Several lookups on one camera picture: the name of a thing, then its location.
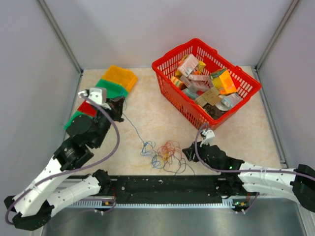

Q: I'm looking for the pink box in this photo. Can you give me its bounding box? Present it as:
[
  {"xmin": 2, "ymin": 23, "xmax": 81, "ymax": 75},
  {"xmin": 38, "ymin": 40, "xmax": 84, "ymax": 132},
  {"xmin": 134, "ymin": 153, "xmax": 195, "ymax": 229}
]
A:
[{"xmin": 177, "ymin": 54, "xmax": 199, "ymax": 77}]

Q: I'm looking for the orange green carton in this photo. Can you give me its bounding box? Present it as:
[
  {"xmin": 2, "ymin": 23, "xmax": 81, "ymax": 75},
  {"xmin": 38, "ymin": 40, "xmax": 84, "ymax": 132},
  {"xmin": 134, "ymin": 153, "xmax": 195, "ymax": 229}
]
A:
[{"xmin": 209, "ymin": 68, "xmax": 237, "ymax": 95}]

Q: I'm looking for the yellow plastic bin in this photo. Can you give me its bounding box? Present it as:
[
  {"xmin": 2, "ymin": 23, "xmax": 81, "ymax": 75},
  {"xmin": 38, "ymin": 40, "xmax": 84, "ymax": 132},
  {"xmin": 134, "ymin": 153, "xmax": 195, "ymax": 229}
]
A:
[{"xmin": 101, "ymin": 65, "xmax": 138, "ymax": 92}]

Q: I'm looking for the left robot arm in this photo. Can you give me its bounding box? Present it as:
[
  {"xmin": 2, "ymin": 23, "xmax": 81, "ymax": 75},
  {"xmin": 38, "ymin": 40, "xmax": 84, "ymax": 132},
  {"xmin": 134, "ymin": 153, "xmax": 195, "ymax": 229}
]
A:
[{"xmin": 4, "ymin": 96, "xmax": 125, "ymax": 231}]

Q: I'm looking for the red plastic bin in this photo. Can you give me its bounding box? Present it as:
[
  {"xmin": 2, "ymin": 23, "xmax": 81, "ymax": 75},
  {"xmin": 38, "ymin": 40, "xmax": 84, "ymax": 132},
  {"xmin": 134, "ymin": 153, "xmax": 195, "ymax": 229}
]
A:
[{"xmin": 77, "ymin": 101, "xmax": 97, "ymax": 117}]

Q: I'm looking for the blue wire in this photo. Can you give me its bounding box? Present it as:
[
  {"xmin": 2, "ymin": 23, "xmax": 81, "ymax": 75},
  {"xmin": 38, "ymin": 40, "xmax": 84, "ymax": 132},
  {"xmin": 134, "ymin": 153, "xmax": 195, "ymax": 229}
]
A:
[{"xmin": 120, "ymin": 97, "xmax": 157, "ymax": 158}]

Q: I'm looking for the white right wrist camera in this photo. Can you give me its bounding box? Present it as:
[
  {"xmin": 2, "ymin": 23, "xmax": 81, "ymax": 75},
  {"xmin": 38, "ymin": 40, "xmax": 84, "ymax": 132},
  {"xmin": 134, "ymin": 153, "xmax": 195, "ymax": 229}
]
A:
[{"xmin": 199, "ymin": 129, "xmax": 215, "ymax": 147}]

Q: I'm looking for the green plastic bin front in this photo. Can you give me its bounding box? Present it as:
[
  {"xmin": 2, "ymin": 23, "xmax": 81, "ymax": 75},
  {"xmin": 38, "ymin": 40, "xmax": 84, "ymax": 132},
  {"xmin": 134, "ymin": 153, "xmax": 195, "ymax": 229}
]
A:
[{"xmin": 64, "ymin": 111, "xmax": 93, "ymax": 130}]

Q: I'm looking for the metal front plate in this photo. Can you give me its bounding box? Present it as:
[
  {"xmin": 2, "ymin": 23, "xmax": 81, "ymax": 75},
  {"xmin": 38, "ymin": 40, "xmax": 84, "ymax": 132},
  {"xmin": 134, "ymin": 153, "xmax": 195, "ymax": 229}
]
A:
[{"xmin": 42, "ymin": 198, "xmax": 307, "ymax": 236}]

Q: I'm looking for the green plastic bin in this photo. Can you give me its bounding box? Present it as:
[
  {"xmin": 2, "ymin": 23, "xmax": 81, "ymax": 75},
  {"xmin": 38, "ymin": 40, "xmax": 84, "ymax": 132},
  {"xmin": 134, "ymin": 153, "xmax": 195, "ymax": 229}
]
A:
[
  {"xmin": 96, "ymin": 79, "xmax": 128, "ymax": 99},
  {"xmin": 64, "ymin": 111, "xmax": 93, "ymax": 130}
]

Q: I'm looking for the grey slotted cable duct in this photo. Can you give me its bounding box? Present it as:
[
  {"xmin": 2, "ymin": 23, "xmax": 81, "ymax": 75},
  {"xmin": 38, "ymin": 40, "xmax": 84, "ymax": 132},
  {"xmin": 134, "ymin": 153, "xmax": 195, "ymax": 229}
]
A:
[{"xmin": 61, "ymin": 198, "xmax": 237, "ymax": 209}]

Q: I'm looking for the coloured wire bundle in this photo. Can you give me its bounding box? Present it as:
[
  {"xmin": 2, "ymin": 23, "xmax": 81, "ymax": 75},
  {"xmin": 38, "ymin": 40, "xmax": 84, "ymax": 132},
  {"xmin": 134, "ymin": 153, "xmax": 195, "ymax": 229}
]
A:
[{"xmin": 150, "ymin": 140, "xmax": 196, "ymax": 176}]

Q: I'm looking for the red shopping basket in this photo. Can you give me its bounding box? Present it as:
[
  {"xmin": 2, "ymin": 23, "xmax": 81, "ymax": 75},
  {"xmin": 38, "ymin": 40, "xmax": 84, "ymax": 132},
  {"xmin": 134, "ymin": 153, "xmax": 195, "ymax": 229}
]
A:
[{"xmin": 151, "ymin": 38, "xmax": 262, "ymax": 137}]

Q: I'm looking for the brown cardboard box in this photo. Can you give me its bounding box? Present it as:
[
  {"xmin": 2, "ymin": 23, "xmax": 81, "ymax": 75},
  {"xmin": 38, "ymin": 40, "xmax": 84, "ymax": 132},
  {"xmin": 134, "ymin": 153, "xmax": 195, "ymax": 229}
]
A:
[{"xmin": 195, "ymin": 87, "xmax": 222, "ymax": 107}]

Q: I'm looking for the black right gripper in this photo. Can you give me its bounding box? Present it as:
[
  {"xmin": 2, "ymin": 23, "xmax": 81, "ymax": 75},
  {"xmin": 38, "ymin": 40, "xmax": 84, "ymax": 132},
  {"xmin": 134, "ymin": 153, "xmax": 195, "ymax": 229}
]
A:
[{"xmin": 182, "ymin": 138, "xmax": 221, "ymax": 172}]

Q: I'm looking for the green plastic bin rear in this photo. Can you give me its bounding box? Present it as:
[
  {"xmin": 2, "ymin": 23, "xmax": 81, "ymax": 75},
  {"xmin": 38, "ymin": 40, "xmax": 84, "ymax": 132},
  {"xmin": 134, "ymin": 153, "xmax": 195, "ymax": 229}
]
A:
[{"xmin": 96, "ymin": 79, "xmax": 128, "ymax": 99}]

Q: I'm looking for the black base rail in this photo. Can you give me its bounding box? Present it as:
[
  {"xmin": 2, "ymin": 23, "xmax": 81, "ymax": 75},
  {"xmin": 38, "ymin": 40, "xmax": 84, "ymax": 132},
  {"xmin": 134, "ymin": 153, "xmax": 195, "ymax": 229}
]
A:
[{"xmin": 83, "ymin": 175, "xmax": 249, "ymax": 205}]

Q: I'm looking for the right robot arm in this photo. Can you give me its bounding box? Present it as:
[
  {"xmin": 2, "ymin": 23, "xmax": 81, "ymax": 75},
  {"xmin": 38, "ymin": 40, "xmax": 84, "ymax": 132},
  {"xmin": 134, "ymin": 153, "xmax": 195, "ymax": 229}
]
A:
[{"xmin": 182, "ymin": 142, "xmax": 315, "ymax": 212}]

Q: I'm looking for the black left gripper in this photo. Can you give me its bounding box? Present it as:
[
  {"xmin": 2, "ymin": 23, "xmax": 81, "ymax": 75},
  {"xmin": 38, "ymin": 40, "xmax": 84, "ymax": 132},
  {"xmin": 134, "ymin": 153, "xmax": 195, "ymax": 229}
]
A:
[{"xmin": 94, "ymin": 96, "xmax": 126, "ymax": 148}]

